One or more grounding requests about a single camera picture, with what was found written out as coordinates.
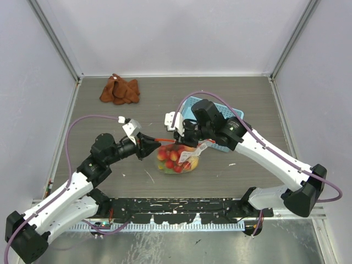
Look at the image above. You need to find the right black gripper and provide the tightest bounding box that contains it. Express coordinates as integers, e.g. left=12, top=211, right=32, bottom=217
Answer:
left=174, top=118, right=213, bottom=148

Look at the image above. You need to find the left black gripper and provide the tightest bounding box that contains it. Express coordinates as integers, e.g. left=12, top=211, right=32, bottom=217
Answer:
left=105, top=131, right=161, bottom=166

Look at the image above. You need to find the red strawberry bunch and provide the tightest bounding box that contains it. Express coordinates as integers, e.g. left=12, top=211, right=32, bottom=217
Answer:
left=156, top=144, right=194, bottom=174

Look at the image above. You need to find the clear zip top bag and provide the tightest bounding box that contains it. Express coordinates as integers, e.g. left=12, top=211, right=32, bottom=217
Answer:
left=156, top=139, right=214, bottom=174

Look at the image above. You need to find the yellow apple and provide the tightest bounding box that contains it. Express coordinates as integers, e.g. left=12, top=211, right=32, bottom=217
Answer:
left=188, top=156, right=199, bottom=171

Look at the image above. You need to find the green grape bunch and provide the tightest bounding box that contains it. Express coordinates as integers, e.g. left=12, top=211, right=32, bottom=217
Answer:
left=157, top=163, right=175, bottom=174

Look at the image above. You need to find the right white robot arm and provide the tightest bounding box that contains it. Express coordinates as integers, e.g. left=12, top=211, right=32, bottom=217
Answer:
left=164, top=99, right=327, bottom=217

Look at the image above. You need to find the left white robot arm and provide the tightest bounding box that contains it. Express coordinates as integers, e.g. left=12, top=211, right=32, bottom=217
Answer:
left=4, top=133, right=161, bottom=263

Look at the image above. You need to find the light blue plastic basket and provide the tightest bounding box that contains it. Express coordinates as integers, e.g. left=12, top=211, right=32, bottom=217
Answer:
left=181, top=96, right=246, bottom=152

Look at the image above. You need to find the brown cloth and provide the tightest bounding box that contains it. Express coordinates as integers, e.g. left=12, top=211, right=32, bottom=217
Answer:
left=100, top=74, right=140, bottom=105

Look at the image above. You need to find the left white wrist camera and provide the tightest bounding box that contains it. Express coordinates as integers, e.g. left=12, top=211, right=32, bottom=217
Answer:
left=118, top=116, right=141, bottom=145

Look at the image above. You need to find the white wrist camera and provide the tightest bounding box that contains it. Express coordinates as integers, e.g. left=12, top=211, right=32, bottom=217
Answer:
left=118, top=116, right=141, bottom=145
left=164, top=112, right=184, bottom=136

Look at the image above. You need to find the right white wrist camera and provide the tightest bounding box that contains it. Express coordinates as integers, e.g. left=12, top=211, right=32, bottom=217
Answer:
left=164, top=112, right=184, bottom=136

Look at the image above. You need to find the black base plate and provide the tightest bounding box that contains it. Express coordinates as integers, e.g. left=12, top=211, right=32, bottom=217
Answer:
left=91, top=198, right=260, bottom=224

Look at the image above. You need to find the white slotted cable duct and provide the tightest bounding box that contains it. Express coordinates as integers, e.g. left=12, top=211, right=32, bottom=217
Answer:
left=65, top=221, right=246, bottom=232

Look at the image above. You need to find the aluminium frame post right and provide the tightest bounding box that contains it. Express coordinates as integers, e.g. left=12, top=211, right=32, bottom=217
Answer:
left=269, top=0, right=321, bottom=82

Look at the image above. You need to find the aluminium frame post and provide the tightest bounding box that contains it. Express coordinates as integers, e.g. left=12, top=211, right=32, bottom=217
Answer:
left=269, top=0, right=321, bottom=82
left=27, top=0, right=81, bottom=82

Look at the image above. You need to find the aluminium frame post left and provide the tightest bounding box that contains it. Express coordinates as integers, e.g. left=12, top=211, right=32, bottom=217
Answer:
left=27, top=0, right=81, bottom=82

